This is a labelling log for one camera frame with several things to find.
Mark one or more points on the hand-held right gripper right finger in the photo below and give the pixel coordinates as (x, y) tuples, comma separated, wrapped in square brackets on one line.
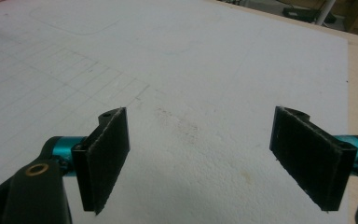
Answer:
[(310, 158)]

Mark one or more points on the black flat device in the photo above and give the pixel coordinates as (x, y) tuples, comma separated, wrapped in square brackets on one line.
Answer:
[(298, 14)]

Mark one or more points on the white foam mat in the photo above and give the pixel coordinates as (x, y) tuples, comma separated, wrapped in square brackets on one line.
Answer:
[(199, 62)]

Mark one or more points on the white metal stand leg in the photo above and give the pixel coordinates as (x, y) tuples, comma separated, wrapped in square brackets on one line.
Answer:
[(324, 11)]

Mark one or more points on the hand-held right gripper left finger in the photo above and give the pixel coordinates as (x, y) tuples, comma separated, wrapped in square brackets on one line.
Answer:
[(105, 161)]

